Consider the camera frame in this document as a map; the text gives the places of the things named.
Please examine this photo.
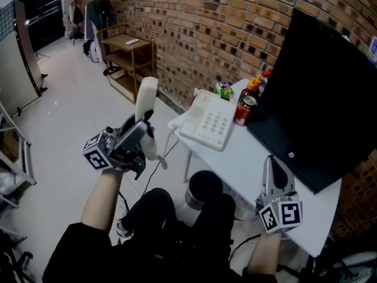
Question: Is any person's black top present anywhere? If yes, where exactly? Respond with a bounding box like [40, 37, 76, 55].
[42, 222, 279, 283]

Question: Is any person's right forearm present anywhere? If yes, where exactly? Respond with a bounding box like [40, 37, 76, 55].
[246, 231, 283, 277]

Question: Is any white leaning board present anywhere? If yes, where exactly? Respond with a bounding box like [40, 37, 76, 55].
[0, 0, 48, 117]

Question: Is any metal storage rack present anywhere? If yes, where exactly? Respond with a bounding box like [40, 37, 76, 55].
[0, 101, 38, 209]

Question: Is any black tripod stand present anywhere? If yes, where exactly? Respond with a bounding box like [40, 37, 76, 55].
[0, 228, 38, 283]

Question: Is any black cabinet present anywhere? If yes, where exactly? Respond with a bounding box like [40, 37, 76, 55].
[16, 0, 66, 53]

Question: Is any white table leg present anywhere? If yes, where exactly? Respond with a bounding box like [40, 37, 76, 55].
[183, 149, 193, 183]

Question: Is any person's white shoe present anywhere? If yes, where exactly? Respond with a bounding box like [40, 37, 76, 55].
[115, 198, 135, 239]

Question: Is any blue wall sign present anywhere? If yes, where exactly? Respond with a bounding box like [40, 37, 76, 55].
[366, 35, 377, 66]

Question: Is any black floor cable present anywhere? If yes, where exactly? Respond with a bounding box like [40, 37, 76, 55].
[140, 139, 180, 198]

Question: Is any person's left forearm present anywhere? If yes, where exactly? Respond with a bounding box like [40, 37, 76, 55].
[80, 167, 125, 232]

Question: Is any metal bin with black liner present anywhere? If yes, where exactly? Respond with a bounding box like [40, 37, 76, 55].
[184, 170, 224, 211]

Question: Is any coat rack with clothes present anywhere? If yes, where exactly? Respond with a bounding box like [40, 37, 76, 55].
[84, 0, 117, 42]

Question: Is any black thick cable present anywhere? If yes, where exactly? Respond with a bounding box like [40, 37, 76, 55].
[228, 233, 262, 264]

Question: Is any wooden shelf cart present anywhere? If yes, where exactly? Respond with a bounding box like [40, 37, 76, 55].
[95, 23, 156, 104]

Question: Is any person's left leg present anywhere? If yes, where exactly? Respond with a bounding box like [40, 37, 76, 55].
[120, 187, 179, 247]

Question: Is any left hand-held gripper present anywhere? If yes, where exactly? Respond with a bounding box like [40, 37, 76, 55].
[81, 109, 156, 180]

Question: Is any white telephone base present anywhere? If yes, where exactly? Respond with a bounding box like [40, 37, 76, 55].
[178, 88, 238, 152]

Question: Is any person's right leg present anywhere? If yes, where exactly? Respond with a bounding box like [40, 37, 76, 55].
[188, 192, 237, 262]

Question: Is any yellow cap sauce bottle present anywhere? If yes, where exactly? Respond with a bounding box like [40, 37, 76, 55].
[239, 74, 263, 101]

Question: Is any green snack packet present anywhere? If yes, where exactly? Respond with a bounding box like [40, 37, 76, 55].
[215, 81, 236, 101]

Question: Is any red cap sauce bottle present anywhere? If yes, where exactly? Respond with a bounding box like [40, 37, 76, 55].
[258, 67, 274, 97]

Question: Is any black hanging bag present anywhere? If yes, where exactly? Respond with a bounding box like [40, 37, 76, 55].
[72, 0, 85, 25]

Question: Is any red drink can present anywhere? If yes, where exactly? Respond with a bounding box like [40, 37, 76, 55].
[233, 95, 258, 127]

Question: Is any person's leg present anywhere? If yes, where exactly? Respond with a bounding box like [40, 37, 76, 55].
[188, 192, 237, 262]
[120, 187, 179, 247]

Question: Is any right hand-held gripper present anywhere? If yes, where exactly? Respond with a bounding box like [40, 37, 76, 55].
[254, 154, 304, 235]

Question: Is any large black monitor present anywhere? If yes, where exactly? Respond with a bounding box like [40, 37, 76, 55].
[246, 7, 377, 195]

